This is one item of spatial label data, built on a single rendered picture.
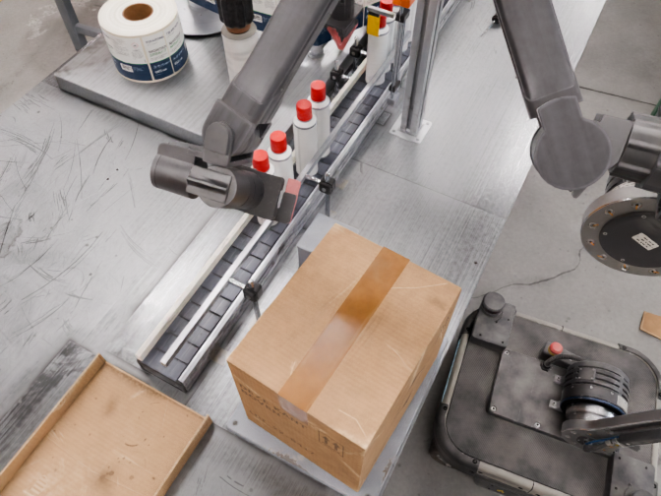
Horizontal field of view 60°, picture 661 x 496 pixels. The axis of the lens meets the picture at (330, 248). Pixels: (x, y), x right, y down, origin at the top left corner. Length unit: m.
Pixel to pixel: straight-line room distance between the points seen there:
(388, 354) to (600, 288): 1.65
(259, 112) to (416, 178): 0.77
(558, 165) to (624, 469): 1.30
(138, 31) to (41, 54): 1.92
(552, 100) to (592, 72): 2.67
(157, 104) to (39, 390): 0.76
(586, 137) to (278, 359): 0.50
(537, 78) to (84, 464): 0.97
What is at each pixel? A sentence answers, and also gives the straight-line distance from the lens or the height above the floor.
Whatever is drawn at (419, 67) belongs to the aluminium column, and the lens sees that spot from 1.43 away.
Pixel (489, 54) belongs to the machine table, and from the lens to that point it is 1.85.
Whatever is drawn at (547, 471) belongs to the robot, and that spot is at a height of 0.24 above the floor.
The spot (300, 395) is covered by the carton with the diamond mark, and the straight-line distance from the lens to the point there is 0.84.
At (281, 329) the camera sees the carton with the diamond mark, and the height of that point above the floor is 1.12.
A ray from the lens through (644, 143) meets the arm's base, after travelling 0.69.
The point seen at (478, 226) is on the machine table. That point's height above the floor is 0.83.
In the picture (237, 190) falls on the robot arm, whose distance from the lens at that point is 0.77.
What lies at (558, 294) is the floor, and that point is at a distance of 2.36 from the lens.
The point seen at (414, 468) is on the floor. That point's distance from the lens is 1.98.
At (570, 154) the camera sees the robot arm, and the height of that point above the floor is 1.46.
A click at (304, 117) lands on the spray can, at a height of 1.06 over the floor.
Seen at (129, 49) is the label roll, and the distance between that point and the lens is 1.63.
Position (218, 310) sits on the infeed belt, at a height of 0.88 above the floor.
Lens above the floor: 1.91
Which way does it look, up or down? 56 degrees down
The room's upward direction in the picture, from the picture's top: straight up
